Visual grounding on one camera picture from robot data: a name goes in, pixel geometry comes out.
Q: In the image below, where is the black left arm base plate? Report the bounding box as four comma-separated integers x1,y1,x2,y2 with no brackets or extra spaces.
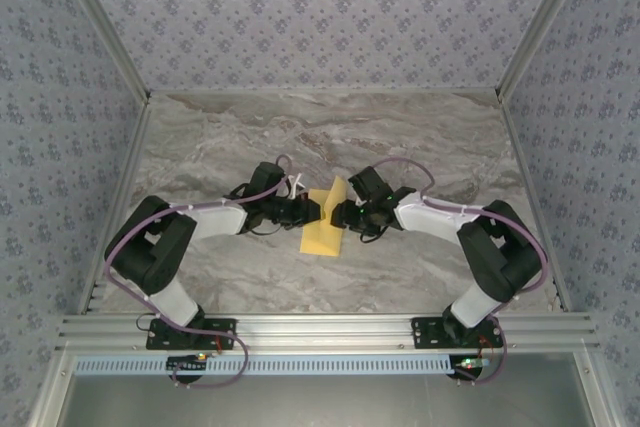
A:
144,316,239,351

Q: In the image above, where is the slotted pale cable duct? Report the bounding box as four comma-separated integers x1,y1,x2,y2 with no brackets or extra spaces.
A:
73,357,564,377

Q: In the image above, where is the small adapter board with LED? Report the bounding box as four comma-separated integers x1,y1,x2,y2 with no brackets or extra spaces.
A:
452,354,489,378
166,352,209,373

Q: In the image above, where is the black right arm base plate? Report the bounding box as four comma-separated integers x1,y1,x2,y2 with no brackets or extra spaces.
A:
409,316,504,351

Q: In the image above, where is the yellow cloth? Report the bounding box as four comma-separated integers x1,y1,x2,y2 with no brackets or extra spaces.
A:
298,175,348,259

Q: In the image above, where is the aluminium mounting rail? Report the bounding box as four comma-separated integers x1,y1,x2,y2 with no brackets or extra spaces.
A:
54,312,601,354

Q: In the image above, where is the aluminium frame post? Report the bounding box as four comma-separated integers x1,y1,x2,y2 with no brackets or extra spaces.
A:
494,0,601,103
49,0,154,103

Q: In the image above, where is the aluminium side rail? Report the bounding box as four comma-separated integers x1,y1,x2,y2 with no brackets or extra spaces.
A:
74,96,154,316
499,96,571,316

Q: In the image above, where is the grey metal tray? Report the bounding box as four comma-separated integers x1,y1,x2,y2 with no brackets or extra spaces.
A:
29,351,616,427

